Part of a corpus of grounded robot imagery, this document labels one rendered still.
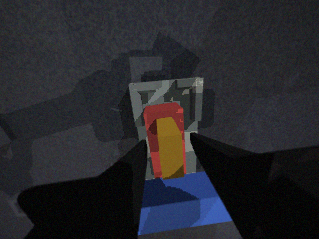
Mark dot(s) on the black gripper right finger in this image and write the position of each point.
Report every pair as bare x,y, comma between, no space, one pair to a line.
245,180

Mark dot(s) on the grey flat plate with corner brackets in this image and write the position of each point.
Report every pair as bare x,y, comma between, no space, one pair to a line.
187,92

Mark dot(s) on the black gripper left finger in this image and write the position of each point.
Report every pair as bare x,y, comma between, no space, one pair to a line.
117,194

